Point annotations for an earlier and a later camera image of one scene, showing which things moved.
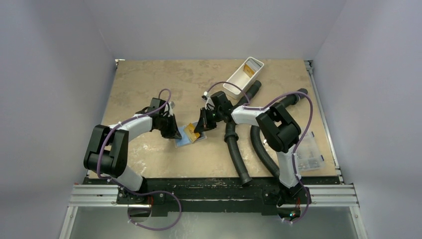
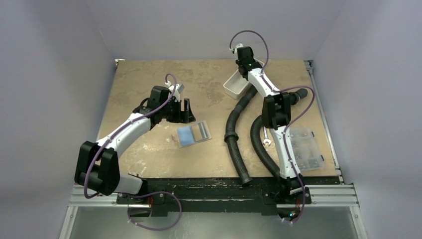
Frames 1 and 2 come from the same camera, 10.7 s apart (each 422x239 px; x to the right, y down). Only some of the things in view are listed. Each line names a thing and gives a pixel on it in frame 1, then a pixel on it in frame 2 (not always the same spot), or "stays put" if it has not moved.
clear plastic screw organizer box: [308, 156] stays put
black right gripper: [206, 119] -> [243, 70]
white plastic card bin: [241, 79] stays put
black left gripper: [172, 132] -> [185, 116]
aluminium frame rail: [343, 195] stays put
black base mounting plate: [214, 195] stays put
